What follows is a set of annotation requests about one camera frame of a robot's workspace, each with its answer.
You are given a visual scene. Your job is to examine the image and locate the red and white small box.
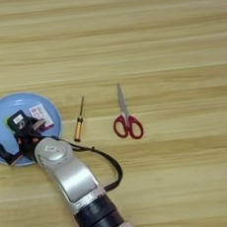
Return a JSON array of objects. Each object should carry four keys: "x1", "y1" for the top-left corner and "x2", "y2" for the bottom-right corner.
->
[{"x1": 28, "y1": 102, "x2": 55, "y2": 133}]

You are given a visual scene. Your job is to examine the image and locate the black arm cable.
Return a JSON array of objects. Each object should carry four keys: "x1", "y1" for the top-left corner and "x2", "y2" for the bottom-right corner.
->
[{"x1": 56, "y1": 131, "x2": 125, "y2": 197}]

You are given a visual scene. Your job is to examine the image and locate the red handled scissors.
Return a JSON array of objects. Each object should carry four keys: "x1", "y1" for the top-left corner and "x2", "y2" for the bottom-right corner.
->
[{"x1": 108, "y1": 80, "x2": 146, "y2": 143}]

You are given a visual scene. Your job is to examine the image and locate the amber handled screwdriver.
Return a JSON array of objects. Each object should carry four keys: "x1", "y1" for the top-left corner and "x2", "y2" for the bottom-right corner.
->
[{"x1": 69, "y1": 95, "x2": 90, "y2": 143}]

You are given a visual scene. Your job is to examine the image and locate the black box with white label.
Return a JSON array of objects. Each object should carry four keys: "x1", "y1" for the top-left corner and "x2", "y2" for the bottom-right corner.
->
[{"x1": 5, "y1": 109, "x2": 33, "y2": 133}]

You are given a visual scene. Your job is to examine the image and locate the green rectangular block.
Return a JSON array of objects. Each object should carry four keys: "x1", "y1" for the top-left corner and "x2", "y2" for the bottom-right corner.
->
[{"x1": 2, "y1": 115, "x2": 12, "y2": 130}]

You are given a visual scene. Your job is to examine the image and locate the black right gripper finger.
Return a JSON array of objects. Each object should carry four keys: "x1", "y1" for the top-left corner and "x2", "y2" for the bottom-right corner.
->
[
  {"x1": 31, "y1": 116, "x2": 49, "y2": 132},
  {"x1": 0, "y1": 137, "x2": 25, "y2": 167}
]

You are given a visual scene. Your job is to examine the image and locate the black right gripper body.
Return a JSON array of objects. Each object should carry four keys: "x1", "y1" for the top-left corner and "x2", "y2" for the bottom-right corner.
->
[{"x1": 12, "y1": 124, "x2": 49, "y2": 164}]

